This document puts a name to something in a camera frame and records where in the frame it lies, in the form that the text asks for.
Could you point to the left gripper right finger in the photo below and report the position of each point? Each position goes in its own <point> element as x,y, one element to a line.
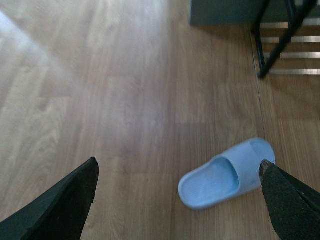
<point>293,206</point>

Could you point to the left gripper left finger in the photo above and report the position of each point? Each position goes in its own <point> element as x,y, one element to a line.
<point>60,213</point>

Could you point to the light blue slipper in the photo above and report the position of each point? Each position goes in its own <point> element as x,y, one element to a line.
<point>231,174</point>

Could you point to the black metal shoe rack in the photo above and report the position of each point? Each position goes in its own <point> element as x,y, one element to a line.
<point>296,17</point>

